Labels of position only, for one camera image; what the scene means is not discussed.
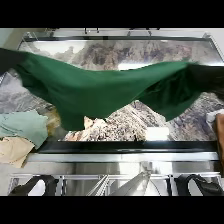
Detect dark green T-shirt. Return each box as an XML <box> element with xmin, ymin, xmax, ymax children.
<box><xmin>12</xmin><ymin>51</ymin><xmax>214</xmax><ymax>132</ymax></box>

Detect pale green garment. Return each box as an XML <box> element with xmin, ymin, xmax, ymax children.
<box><xmin>0</xmin><ymin>109</ymin><xmax>50</xmax><ymax>150</ymax></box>

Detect white garment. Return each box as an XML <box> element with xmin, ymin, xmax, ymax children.
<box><xmin>205</xmin><ymin>109</ymin><xmax>224</xmax><ymax>130</ymax></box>

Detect cream garment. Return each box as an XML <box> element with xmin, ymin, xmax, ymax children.
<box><xmin>0</xmin><ymin>135</ymin><xmax>36</xmax><ymax>169</ymax></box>

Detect silver frame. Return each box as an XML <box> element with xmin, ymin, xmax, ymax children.
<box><xmin>6</xmin><ymin>30</ymin><xmax>224</xmax><ymax>197</ymax></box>

